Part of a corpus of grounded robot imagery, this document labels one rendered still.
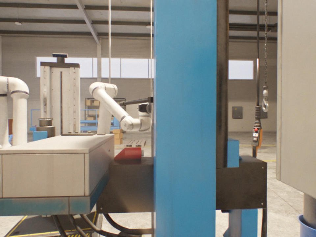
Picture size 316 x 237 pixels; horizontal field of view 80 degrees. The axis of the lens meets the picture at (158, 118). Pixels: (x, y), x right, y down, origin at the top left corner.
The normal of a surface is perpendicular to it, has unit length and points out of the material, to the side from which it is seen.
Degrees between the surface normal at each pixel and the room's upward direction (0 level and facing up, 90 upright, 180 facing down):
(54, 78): 90
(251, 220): 90
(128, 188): 90
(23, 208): 90
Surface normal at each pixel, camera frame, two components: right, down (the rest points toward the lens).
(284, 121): -1.00, 0.00
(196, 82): 0.06, 0.02
